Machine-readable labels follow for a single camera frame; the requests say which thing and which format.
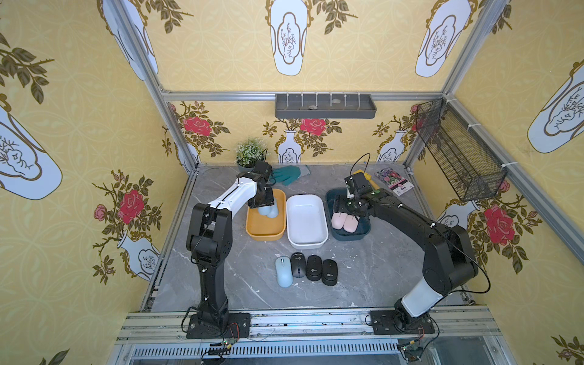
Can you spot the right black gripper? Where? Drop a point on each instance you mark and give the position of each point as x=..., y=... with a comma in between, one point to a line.
x=346, y=207

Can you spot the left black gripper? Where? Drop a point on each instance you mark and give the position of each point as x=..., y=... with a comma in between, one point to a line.
x=265, y=198

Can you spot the pink mouse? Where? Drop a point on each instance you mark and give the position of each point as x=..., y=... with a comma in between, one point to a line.
x=338, y=220
x=351, y=224

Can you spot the light blue mouse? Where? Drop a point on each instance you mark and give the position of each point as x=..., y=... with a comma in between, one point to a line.
x=284, y=272
x=273, y=212
x=265, y=210

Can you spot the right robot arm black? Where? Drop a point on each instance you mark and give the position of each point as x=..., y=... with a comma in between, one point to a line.
x=449, y=260

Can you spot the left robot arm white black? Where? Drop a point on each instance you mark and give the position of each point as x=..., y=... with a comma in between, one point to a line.
x=210, y=239

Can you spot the teal storage box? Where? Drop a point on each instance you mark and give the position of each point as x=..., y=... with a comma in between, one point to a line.
x=363, y=227

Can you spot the yellow storage box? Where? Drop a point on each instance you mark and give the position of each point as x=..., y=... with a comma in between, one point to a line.
x=263, y=228

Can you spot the white storage box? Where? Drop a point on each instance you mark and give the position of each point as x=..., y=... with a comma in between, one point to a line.
x=306, y=222

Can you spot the potted green plant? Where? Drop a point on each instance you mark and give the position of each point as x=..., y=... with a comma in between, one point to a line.
x=250, y=152

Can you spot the green rubber glove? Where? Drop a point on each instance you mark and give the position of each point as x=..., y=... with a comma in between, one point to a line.
x=290, y=173

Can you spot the flower seed packet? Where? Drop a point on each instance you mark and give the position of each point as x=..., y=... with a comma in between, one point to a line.
x=396, y=183

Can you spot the black mouse right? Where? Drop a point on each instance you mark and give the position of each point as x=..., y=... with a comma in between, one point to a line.
x=330, y=272

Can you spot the black mouse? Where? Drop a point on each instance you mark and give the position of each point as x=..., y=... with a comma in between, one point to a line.
x=298, y=265
x=314, y=268
x=330, y=272

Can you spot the black mouse middle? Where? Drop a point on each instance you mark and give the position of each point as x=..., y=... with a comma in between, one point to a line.
x=314, y=268

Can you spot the black mouse left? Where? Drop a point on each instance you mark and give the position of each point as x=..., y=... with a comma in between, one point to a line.
x=298, y=265

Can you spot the grey wall shelf tray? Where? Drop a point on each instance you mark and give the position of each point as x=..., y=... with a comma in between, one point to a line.
x=325, y=106

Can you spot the black wire mesh basket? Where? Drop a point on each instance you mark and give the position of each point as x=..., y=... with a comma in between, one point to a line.
x=468, y=163

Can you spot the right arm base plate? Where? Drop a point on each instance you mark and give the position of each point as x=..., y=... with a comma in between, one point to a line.
x=395, y=322

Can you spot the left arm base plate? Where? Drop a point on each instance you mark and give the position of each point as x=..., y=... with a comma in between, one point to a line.
x=226, y=326

